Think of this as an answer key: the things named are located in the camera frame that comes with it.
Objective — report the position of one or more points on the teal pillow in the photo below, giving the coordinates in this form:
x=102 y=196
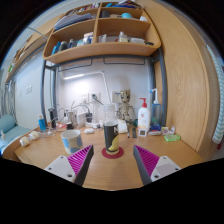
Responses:
x=6 y=123

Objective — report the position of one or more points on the white round roll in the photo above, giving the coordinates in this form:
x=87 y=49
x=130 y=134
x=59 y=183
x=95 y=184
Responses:
x=34 y=135
x=24 y=141

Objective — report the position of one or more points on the clear drink bottle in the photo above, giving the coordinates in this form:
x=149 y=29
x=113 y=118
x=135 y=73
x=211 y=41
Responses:
x=111 y=136

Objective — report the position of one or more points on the wooden shelf unit with items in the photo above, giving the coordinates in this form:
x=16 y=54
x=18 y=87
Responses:
x=100 y=50

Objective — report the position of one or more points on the green flat packet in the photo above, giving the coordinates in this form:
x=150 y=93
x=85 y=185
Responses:
x=172 y=137

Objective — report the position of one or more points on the wooden wardrobe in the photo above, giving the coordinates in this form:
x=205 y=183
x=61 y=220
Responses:
x=190 y=83

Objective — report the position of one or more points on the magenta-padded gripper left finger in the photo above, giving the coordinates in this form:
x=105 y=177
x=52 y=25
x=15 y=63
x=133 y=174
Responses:
x=58 y=166

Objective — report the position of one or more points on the black electric shaver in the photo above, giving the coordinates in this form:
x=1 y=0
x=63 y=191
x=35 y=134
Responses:
x=52 y=118

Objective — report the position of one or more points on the blue tube bottle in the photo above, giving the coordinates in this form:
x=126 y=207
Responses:
x=42 y=124

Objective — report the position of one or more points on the clear blue wash bottle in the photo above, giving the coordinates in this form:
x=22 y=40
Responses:
x=156 y=111

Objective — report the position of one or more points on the white desk lamp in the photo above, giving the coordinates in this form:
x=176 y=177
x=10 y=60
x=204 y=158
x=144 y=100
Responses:
x=74 y=76

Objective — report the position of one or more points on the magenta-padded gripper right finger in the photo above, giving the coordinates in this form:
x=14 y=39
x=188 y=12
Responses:
x=165 y=166

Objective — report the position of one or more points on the grey metal bed frame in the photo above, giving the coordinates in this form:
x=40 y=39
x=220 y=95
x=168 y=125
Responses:
x=43 y=86

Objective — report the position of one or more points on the white mug with blue patches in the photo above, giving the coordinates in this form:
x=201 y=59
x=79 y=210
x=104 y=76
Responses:
x=71 y=141

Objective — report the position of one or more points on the flat round red coaster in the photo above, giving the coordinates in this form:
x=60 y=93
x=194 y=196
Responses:
x=121 y=154

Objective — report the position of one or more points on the striped hanging towel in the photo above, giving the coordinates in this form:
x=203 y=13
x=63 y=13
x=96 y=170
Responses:
x=218 y=110

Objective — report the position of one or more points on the white crumpled bag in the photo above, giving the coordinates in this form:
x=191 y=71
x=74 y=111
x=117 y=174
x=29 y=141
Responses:
x=123 y=126

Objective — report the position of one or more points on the small white desk thermometer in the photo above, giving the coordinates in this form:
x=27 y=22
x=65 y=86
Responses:
x=142 y=132

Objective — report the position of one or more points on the tree creature figurine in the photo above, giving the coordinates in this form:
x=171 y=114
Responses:
x=126 y=108

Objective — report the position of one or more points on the small white oval object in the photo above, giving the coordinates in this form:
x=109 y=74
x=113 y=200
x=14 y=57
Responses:
x=89 y=131

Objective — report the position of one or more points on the small black jar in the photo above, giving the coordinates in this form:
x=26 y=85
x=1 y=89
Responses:
x=70 y=126

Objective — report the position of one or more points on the white lotion bottle, red pump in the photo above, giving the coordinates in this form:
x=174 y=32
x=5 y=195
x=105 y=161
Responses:
x=144 y=116

